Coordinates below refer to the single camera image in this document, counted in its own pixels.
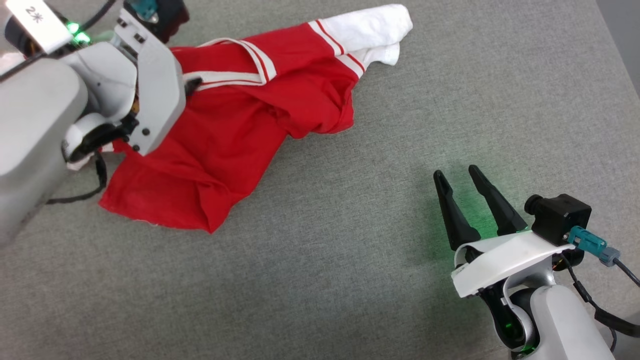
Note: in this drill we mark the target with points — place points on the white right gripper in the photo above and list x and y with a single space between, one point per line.
505 260

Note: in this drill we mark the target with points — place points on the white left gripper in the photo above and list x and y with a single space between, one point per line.
157 85

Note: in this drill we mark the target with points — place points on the red and white shirt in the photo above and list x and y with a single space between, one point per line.
240 125

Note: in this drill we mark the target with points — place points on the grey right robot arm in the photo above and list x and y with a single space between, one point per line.
570 325

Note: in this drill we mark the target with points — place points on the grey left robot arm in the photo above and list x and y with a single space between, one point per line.
35 135

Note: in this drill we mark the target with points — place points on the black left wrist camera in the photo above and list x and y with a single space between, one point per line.
167 20

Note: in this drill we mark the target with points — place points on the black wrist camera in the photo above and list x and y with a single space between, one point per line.
167 20
560 217

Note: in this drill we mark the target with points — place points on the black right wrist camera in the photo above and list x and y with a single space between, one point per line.
560 217

